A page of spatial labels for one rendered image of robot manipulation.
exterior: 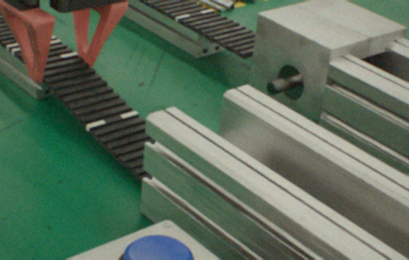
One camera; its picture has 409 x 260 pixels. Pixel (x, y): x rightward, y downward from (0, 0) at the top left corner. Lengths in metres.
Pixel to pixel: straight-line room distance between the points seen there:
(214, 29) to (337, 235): 0.43
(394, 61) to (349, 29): 0.05
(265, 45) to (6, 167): 0.25
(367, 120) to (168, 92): 0.21
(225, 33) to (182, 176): 0.32
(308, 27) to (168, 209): 0.23
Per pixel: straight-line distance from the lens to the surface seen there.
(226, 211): 0.59
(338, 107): 0.76
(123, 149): 0.73
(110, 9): 0.78
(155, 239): 0.52
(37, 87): 0.83
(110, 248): 0.54
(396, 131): 0.72
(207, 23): 0.93
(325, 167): 0.61
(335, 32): 0.78
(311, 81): 0.77
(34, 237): 0.65
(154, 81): 0.87
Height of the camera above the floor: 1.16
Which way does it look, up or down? 29 degrees down
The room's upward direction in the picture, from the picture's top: 6 degrees clockwise
